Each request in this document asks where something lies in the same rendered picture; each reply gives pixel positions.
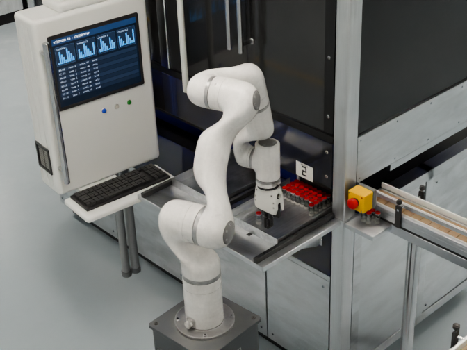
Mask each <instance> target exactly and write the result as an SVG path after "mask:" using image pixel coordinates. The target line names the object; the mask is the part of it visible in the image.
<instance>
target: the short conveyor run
mask: <svg viewBox="0 0 467 350"><path fill-rule="evenodd" d="M382 188H383V189H381V190H380V191H377V205H376V206H375V207H374V209H375V210H376V211H377V210H378V211H380V212H381V214H380V215H381V220H383V221H385V222H387V223H389V224H391V225H392V229H391V230H390V231H389V232H390V233H392V234H394V235H396V236H398V237H400V238H402V239H404V240H407V241H409V242H411V243H413V244H415V245H417V246H419V247H421V248H423V249H425V250H428V251H430V252H432V253H434V254H436V255H438V256H440V257H442V258H444V259H446V260H449V261H450V262H452V263H454V264H456V265H458V266H460V267H463V268H464V269H467V219H466V218H465V217H462V216H460V215H457V214H455V213H453V212H450V211H449V210H446V209H444V208H441V207H439V206H437V205H434V204H433V203H430V202H428V201H426V200H425V192H423V190H425V186H424V185H420V187H419V189H420V191H418V196H417V197H416V196H414V195H412V194H409V193H408V192H405V191H403V190H400V189H398V188H396V187H393V186H392V185H389V184H387V183H384V182H382Z"/></svg>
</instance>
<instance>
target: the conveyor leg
mask: <svg viewBox="0 0 467 350"><path fill-rule="evenodd" d="M420 253H421V247H419V246H417V245H415V244H413V243H411V242H409V241H408V243H407V261H406V272H405V281H404V299H403V309H402V328H401V337H400V350H413V337H414V328H415V319H416V303H417V294H418V278H419V269H420Z"/></svg>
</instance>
